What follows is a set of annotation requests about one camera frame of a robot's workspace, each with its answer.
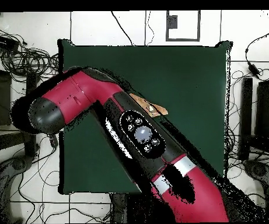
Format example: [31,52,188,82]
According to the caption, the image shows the orange terry towel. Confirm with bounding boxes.
[129,93,169,118]

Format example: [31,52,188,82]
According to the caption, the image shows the dark green table cloth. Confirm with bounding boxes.
[57,38,233,195]

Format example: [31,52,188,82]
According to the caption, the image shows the small black power strip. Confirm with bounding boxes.
[47,134,59,148]

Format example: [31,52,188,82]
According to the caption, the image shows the small dark grey box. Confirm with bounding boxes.
[167,15,179,29]

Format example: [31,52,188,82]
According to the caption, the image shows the black upright bar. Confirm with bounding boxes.
[238,77,253,162]

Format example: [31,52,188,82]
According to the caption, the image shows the dark round caster base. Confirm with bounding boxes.
[242,159,269,185]
[11,155,34,172]

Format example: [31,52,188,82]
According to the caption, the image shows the long black power strip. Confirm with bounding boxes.
[0,33,20,51]

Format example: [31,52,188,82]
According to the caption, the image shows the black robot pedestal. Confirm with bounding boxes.
[110,192,128,224]

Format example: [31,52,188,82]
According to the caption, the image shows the black floor cable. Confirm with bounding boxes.
[110,10,134,46]

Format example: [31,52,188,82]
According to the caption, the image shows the black power adapter with cable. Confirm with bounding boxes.
[244,27,269,79]

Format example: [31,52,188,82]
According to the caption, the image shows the dark wooden furniture frame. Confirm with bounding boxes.
[0,67,38,162]

